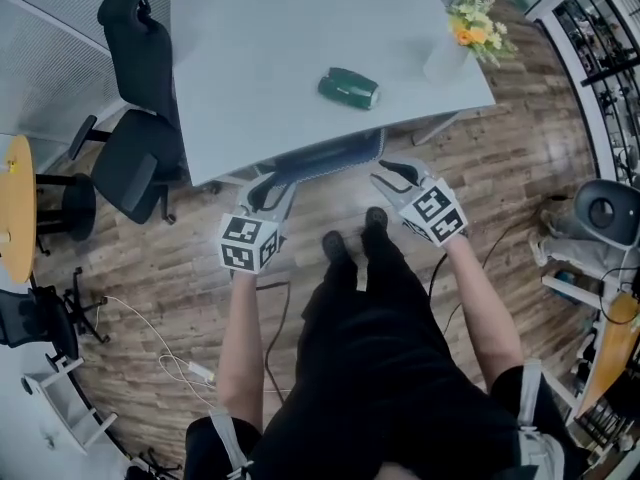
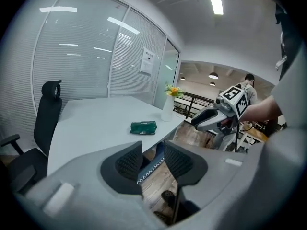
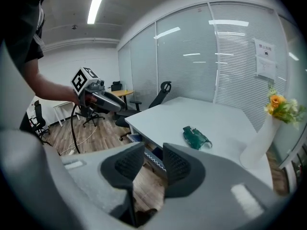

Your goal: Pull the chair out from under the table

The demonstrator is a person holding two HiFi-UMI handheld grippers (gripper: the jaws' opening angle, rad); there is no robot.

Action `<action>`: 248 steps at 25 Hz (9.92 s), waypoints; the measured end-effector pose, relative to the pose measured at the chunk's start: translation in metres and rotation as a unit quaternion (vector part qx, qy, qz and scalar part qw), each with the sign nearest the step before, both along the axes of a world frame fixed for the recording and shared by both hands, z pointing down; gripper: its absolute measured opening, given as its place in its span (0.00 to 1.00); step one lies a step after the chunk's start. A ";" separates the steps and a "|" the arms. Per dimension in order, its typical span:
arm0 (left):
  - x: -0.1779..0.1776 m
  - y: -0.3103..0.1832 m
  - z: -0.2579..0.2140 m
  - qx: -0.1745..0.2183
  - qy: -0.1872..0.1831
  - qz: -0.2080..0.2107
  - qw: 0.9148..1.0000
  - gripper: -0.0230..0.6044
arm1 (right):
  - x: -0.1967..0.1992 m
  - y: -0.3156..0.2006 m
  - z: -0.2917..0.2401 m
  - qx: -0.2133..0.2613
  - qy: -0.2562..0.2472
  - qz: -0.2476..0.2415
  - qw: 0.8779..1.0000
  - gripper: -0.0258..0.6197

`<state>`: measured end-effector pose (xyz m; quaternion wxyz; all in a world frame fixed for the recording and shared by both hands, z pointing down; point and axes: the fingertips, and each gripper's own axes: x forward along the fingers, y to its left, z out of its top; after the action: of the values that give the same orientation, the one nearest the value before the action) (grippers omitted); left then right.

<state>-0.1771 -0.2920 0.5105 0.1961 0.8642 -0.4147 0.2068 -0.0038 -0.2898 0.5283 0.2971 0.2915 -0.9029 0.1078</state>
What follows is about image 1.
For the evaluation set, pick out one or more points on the person's left forearm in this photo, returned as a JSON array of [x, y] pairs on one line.
[[242, 338]]

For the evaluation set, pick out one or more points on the person's right black shoe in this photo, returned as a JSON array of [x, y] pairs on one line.
[[376, 218]]

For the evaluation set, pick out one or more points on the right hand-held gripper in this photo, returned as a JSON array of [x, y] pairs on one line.
[[435, 213]]

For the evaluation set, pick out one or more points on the yellow artificial flowers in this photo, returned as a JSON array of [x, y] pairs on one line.
[[477, 25]]

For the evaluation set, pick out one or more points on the person's left black shoe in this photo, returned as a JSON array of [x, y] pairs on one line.
[[333, 247]]

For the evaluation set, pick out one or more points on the person's black shoe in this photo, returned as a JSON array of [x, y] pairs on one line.
[[376, 218], [333, 247]]

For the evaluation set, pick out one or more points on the black office chair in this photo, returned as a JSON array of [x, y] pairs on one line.
[[135, 158]]

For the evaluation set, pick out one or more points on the teal box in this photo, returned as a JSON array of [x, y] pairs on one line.
[[565, 283]]

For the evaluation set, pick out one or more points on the round wooden table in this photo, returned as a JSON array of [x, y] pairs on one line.
[[17, 208]]

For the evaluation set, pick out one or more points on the black mesh chair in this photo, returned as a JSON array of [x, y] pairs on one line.
[[45, 318]]

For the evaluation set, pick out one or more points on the person's right forearm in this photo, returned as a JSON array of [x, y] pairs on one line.
[[482, 308]]

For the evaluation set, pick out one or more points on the black metal railing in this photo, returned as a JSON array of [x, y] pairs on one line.
[[610, 70]]

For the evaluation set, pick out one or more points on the blue office chair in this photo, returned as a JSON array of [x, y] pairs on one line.
[[340, 160]]

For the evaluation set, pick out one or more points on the white desk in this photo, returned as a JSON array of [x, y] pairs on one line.
[[55, 398]]

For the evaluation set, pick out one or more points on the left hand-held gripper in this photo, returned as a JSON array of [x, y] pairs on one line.
[[247, 243]]

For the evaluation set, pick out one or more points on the green crushed can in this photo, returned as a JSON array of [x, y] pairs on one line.
[[347, 88]]

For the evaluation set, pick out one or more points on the person's black clothing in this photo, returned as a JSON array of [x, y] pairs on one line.
[[380, 368]]

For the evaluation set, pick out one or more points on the wooden desk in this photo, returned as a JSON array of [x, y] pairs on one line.
[[615, 338]]

